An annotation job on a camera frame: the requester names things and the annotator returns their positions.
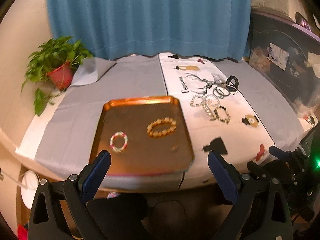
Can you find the green pothos plant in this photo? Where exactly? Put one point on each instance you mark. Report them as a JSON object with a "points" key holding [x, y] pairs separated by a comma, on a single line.
{"points": [[50, 52]]}

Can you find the red cloth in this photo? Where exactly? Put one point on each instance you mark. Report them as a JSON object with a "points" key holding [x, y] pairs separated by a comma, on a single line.
{"points": [[22, 232]]}

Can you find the white round lamp base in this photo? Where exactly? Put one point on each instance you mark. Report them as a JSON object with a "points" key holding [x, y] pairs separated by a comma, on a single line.
{"points": [[28, 190]]}

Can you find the red flower pot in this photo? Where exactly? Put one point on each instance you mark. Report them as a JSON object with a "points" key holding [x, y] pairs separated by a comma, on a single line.
{"points": [[60, 76]]}

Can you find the grey tablecloth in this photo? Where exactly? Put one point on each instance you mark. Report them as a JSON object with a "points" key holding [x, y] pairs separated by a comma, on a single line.
{"points": [[75, 120]]}

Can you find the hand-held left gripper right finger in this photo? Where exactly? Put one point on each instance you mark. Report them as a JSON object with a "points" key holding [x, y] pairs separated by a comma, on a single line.
{"points": [[223, 177]]}

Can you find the blue curtain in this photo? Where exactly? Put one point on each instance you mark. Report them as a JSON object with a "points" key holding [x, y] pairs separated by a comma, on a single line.
{"points": [[150, 17]]}

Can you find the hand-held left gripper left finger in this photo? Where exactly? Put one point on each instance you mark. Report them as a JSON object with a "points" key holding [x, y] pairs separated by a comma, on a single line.
{"points": [[96, 177]]}

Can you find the dark phone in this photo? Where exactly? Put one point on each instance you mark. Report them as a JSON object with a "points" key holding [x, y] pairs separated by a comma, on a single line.
{"points": [[303, 22]]}

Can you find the copper metal tray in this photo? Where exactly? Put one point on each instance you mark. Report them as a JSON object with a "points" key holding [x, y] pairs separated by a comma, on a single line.
{"points": [[140, 152]]}

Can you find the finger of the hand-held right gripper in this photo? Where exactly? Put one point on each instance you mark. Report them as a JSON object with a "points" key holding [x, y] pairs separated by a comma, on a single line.
{"points": [[256, 167], [277, 152]]}

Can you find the dark storage box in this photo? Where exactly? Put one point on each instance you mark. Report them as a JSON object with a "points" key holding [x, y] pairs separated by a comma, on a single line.
{"points": [[282, 85]]}

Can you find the white printed table runner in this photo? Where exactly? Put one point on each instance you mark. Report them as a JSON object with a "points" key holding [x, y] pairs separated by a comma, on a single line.
{"points": [[225, 135]]}

